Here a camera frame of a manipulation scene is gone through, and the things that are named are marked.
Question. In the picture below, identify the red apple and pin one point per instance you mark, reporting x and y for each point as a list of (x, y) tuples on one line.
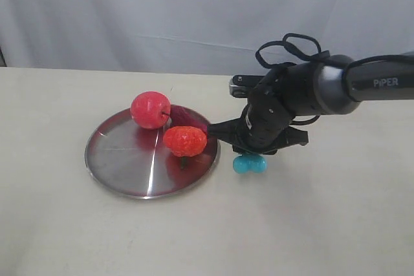
[(150, 110)]

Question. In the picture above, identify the round stainless steel plate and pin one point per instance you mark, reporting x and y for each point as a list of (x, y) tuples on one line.
[(133, 162)]

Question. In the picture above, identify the white backdrop cloth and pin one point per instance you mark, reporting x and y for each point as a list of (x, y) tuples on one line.
[(192, 36)]

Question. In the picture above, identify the orange-red toy strawberry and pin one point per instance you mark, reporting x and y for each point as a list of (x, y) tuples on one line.
[(185, 141)]

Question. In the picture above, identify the teal toy bone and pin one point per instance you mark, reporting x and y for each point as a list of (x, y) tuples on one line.
[(249, 163)]

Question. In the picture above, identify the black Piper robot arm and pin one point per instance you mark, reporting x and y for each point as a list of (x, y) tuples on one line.
[(334, 85)]

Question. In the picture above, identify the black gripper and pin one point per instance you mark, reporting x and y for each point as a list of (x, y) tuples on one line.
[(277, 103)]

